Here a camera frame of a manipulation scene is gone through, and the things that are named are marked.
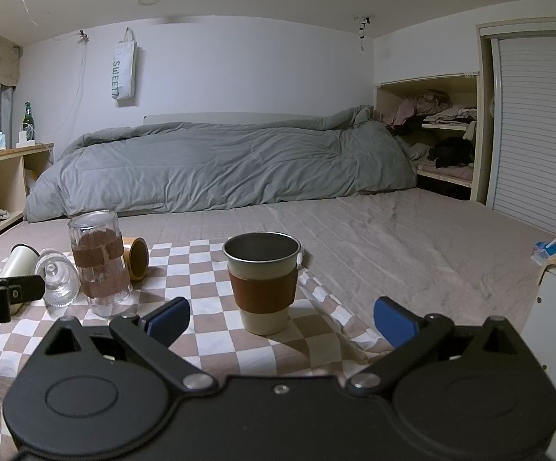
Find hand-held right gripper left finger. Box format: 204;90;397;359
43;297;216;391

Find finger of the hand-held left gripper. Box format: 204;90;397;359
0;275;46;304

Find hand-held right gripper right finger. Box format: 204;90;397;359
345;297;525;391

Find small ribbed clear glass cup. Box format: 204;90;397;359
35;248;80;307

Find small orange cup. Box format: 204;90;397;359
123;237;151;282

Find glass cup with brown sleeve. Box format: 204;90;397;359
68;210;134;318

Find cream cup with brown sleeve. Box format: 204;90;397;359
223;232;304;336

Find white enamel mug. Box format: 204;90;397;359
0;243;45;316

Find brown white checkered cloth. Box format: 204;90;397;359
0;237;399;461

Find beige bed sheet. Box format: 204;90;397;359
0;187;556;349

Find wooden bedside shelf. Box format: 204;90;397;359
0;142;56;253

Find grey duvet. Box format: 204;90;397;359
23;104;418;224

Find black clothes pile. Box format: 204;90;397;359
427;135;477;170

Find folded light clothes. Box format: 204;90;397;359
423;106;478;129

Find pink clothes pile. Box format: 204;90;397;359
384;90;453;129

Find wooden wardrobe shelf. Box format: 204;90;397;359
374;71;481;202

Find white slatted sliding door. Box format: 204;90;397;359
477;16;556;242

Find white hanging tote bag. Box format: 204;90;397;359
112;27;137;102

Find wall hook with cable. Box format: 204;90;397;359
35;30;89;138

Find ceiling wire fixture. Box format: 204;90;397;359
353;15;373;52

